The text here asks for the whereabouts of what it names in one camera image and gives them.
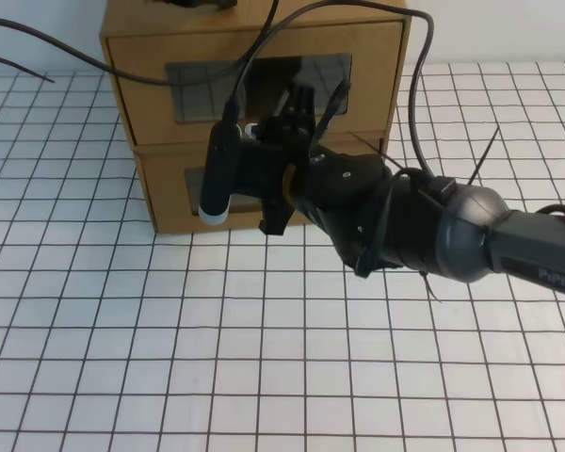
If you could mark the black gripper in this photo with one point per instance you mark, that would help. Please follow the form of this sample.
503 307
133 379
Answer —
294 130

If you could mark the white drawer handle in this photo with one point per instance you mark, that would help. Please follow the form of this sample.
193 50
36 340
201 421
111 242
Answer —
251 130

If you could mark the brown cardboard drawer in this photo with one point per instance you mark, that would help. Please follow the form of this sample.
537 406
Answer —
199 96

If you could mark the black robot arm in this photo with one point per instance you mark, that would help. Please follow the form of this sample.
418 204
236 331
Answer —
377 218

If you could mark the lower brown cardboard shoebox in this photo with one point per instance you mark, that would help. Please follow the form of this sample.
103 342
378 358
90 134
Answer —
171 177

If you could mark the white grid tablecloth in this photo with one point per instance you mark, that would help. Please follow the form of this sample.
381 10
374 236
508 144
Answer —
114 338

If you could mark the dark object atop box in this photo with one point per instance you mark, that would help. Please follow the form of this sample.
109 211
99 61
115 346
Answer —
221 4

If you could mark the upper brown cardboard box shell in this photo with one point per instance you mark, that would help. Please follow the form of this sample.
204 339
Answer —
141 37

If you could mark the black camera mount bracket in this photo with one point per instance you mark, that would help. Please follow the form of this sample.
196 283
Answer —
260 170

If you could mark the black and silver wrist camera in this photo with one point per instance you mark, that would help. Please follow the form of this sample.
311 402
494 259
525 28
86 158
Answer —
221 165

